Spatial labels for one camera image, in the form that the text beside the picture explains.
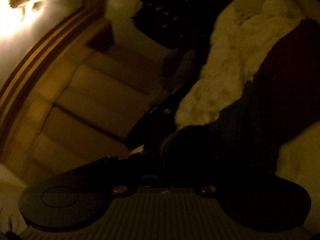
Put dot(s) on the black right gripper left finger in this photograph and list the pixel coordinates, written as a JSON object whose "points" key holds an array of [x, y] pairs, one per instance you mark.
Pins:
{"points": [[74, 199]]}

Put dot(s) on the large dark garment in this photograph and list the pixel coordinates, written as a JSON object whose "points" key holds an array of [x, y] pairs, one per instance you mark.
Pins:
{"points": [[244, 142]]}

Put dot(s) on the wooden wardrobe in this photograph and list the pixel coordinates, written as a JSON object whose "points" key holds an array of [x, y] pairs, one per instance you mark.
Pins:
{"points": [[81, 110]]}

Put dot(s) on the white patterned duvet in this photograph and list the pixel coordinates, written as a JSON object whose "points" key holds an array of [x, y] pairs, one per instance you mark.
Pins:
{"points": [[244, 34]]}

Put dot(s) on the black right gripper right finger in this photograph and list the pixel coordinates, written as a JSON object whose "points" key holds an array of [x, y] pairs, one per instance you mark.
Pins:
{"points": [[260, 203]]}

